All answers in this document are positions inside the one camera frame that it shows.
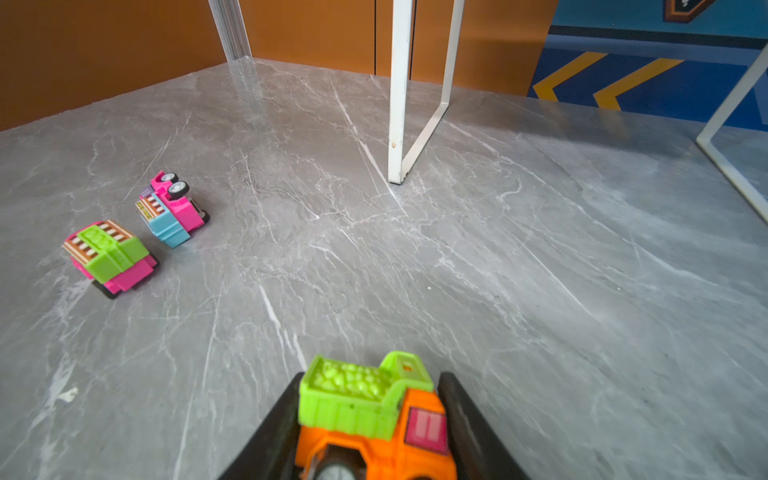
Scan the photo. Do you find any pink toy car upper left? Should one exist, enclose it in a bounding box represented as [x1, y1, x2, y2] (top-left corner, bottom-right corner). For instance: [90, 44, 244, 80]
[136, 171, 210, 248]

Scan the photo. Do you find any orange toy car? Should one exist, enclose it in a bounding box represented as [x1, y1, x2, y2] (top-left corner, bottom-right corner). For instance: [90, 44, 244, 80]
[295, 351, 458, 479]

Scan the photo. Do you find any yellow wooden two-tier shelf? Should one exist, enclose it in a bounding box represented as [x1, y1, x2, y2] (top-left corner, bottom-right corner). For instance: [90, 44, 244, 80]
[387, 0, 768, 226]

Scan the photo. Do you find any pink green toy car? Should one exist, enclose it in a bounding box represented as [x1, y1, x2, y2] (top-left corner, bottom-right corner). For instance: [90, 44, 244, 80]
[62, 220, 159, 299]

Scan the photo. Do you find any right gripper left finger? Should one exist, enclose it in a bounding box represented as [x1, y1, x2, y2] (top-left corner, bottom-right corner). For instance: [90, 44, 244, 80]
[219, 372, 304, 480]

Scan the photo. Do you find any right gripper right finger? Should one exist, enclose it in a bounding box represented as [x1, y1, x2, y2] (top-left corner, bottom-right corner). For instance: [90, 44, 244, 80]
[437, 371, 530, 480]

